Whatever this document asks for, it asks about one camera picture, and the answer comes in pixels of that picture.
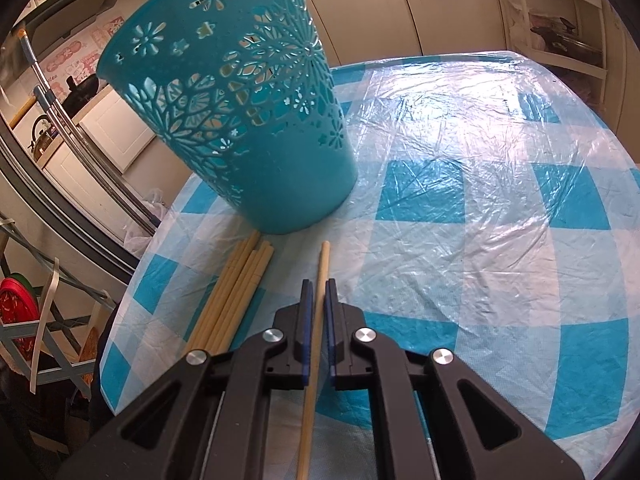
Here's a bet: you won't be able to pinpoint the blue white checkered tablecloth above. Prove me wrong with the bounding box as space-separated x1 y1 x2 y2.
99 51 640 480

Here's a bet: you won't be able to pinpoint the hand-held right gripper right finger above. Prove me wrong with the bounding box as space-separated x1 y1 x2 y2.
324 278 587 480

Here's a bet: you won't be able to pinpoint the metal kettle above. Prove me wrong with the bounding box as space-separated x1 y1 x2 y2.
29 114 58 153

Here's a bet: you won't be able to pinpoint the white stove counter cabinet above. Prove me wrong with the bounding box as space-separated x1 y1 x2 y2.
42 85 196 201

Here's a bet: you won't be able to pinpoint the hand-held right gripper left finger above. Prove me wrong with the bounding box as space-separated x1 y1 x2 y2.
65 280 315 480

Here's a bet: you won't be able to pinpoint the dark sliding door frame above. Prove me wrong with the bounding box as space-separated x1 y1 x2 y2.
0 110 143 281

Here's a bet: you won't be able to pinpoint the black pan on shelf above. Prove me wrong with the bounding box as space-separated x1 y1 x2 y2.
530 20 603 68

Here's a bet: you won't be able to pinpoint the teal perforated plastic basket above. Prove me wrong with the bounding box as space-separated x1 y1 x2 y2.
96 0 359 236

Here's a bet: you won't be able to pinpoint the cream kitchen base cabinets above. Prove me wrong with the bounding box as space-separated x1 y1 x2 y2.
290 0 511 68

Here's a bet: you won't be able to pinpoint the single bamboo chopstick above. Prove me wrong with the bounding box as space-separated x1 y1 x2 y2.
295 241 332 480

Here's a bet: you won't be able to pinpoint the pink wall stickers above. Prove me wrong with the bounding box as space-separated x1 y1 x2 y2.
40 15 126 101

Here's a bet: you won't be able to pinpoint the clear plastic bag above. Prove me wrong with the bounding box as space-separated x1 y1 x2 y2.
122 187 173 256

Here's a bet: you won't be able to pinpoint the white open shelf rack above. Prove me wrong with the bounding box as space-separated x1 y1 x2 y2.
492 0 608 81

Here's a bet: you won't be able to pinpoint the orange-tipped metal mop pole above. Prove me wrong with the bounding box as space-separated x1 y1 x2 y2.
15 27 161 223

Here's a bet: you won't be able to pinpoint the red round plate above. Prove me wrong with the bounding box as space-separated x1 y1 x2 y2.
0 274 41 356

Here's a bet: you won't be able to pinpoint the blue-jointed metal mop pole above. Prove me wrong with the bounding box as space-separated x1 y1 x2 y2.
34 85 157 237

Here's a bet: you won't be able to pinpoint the black cooking pot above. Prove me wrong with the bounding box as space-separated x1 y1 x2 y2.
62 74 103 116

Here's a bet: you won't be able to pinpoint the bundle of bamboo chopsticks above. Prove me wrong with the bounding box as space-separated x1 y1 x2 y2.
181 230 275 356

